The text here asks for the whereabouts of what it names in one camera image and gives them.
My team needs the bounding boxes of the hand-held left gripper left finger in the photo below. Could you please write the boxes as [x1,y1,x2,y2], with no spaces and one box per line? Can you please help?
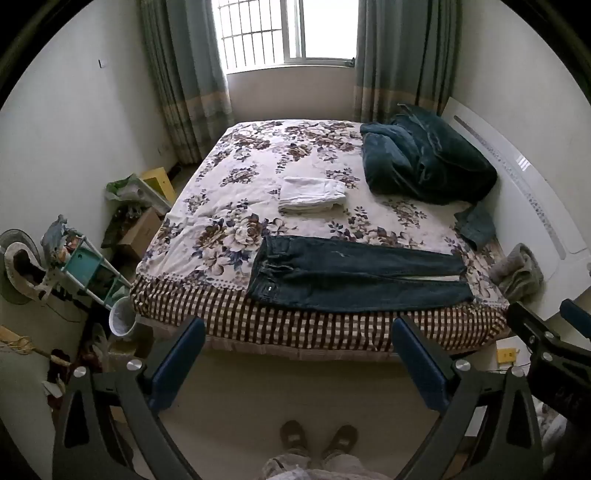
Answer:
[52,316,206,480]

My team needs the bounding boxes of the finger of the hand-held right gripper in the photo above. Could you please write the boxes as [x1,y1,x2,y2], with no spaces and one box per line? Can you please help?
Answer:
[560,298,591,343]
[507,302,562,361]

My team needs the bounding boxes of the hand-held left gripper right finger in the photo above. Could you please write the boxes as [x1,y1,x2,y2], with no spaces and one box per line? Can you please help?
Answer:
[392,316,546,480]

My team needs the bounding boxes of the dark blue jeans pants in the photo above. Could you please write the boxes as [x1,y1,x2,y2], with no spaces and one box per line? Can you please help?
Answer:
[245,234,476,315]

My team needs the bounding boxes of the folded white pants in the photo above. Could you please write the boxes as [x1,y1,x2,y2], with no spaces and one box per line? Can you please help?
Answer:
[278,176,348,215]

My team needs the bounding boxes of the grey green towel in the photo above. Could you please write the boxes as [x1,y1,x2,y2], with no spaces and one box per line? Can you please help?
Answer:
[489,243,544,298]

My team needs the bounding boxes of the white bucket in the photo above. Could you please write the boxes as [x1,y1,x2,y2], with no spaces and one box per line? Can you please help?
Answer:
[108,295,139,340]

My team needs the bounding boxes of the brown checkered bed sheet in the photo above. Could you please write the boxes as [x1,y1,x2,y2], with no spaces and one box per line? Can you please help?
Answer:
[129,274,511,363]

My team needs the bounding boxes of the person's right brown shoe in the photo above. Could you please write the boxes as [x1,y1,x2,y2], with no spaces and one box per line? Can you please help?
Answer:
[323,425,358,457]

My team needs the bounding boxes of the person's brown shoe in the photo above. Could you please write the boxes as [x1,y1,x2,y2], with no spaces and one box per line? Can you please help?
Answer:
[323,425,358,457]
[280,420,309,455]

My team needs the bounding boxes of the small denim garment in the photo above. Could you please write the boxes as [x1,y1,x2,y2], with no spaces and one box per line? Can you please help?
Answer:
[454,202,497,251]

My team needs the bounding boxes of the teal storage rack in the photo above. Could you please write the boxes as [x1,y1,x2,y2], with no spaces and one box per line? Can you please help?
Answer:
[41,215,134,310]

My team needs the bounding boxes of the white bed headboard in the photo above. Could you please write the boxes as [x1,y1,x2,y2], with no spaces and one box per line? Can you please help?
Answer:
[438,97,591,321]

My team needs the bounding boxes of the cardboard box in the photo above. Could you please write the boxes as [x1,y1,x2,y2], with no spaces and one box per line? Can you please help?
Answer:
[117,208,163,259]

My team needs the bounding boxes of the person's left brown shoe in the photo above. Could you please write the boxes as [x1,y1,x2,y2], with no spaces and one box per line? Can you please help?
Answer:
[280,420,309,455]

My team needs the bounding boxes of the person's grey trousers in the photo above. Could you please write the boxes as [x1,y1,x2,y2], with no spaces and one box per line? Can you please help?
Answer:
[263,450,393,480]

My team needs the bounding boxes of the wooden stick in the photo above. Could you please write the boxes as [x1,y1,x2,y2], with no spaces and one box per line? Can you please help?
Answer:
[0,325,70,365]

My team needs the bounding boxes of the green plastic bag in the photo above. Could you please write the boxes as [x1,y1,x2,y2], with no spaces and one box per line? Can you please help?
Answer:
[105,174,153,204]

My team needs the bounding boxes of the yellow box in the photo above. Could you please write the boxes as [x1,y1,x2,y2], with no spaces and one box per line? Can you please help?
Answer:
[139,166,176,206]

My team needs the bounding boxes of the grey floor fan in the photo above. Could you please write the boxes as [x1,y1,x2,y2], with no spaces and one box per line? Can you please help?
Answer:
[0,228,47,305]

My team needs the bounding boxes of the dark teal fleece blanket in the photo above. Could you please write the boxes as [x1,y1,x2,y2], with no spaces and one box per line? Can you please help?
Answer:
[359,104,498,206]

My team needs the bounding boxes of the floral bedspread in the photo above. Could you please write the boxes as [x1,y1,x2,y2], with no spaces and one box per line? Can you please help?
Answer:
[134,119,511,319]

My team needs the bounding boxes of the grey green curtain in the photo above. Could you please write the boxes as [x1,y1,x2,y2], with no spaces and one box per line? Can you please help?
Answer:
[353,0,462,123]
[139,0,236,164]

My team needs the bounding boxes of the window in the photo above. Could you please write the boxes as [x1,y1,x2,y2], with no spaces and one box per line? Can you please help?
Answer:
[210,0,361,75]

